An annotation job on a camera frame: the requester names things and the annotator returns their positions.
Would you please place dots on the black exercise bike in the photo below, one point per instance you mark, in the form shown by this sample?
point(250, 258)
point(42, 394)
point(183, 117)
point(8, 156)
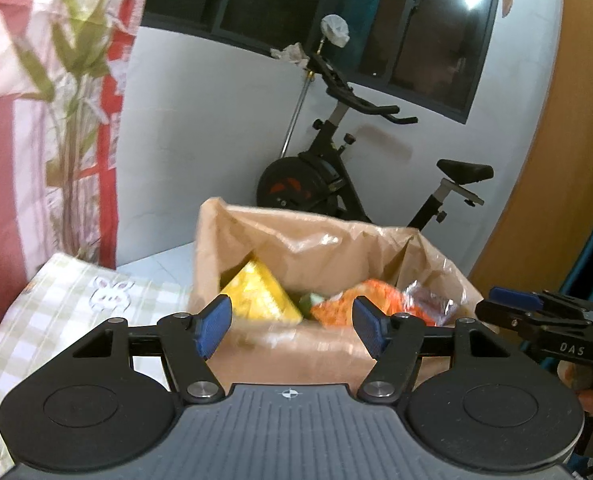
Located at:
point(296, 185)

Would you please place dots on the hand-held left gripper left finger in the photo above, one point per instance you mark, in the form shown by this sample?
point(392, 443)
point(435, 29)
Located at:
point(214, 325)

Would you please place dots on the green snack packet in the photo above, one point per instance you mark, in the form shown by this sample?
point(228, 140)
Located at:
point(309, 302)

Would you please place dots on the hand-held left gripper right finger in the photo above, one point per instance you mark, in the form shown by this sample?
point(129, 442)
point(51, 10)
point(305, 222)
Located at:
point(369, 327)

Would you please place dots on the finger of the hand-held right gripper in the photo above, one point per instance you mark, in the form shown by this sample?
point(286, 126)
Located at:
point(506, 316)
point(516, 297)

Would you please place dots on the dark window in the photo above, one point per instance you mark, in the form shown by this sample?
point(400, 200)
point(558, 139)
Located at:
point(276, 0)

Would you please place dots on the clear plastic wrapper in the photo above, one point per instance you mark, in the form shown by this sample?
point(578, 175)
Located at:
point(429, 302)

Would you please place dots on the wooden door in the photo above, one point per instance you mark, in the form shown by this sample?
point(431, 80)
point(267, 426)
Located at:
point(536, 210)

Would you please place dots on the yellow snack packet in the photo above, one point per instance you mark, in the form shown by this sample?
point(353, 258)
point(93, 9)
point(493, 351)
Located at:
point(261, 295)

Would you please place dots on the white crumpled bag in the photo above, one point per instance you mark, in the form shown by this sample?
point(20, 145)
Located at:
point(291, 54)
point(335, 29)

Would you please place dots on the green checked rabbit tablecloth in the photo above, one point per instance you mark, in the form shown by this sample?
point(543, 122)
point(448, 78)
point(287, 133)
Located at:
point(66, 285)

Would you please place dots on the orange snack packet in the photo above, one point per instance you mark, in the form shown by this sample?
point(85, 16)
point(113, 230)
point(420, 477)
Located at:
point(376, 295)

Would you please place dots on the green artificial plant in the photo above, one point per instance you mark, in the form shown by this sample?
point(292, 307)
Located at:
point(71, 185)

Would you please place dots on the metal rod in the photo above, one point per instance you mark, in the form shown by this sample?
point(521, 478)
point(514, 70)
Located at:
point(294, 120)

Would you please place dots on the brown paper bag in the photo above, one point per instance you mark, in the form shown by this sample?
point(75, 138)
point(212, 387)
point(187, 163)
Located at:
point(286, 355)

